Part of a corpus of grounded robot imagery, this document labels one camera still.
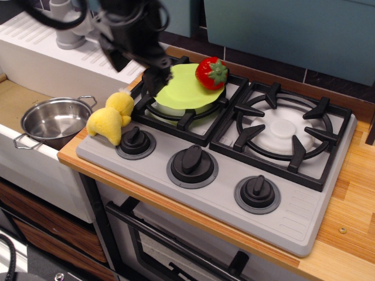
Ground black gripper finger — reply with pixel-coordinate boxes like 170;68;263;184
142;67;172;97
101;42;131;73

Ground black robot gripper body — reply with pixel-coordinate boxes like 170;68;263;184
95;11;171;69

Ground red toy strawberry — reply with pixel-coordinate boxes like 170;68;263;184
195;57;229;90

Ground yellow stuffed duck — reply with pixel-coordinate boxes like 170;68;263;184
86;89;134;146

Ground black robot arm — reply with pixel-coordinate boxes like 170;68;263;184
96;1;172;97

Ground light green plastic plate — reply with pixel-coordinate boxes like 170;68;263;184
155;63;225;109

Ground stainless steel pot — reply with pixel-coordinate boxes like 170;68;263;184
13;95;97;150

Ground grey toy faucet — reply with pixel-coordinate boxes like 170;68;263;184
49;0;94;50

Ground black left burner grate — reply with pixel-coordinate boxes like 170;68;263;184
128;54;250;148

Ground black burner grate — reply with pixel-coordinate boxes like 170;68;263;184
210;82;356;191
128;54;250;148

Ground black left stove knob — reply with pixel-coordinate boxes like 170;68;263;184
115;126;156;160

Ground black stove knob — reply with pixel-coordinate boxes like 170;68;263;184
234;175;281;215
115;126;156;160
166;145;219;189

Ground black middle stove knob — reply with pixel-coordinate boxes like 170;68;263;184
166;145;219;189

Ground white right burner disc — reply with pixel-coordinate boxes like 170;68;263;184
243;100;324;155

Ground black right burner grate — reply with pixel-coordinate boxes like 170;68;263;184
210;82;356;191

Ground black right stove knob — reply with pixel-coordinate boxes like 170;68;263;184
234;175;281;215

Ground wooden drawer fronts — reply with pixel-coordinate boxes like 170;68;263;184
1;179;116;280

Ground grey toy stove top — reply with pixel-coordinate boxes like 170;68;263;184
76;113;350;256

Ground black oven door handle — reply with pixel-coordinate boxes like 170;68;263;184
105;201;248;280

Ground black braided foreground cable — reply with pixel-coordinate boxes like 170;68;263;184
0;234;17;281

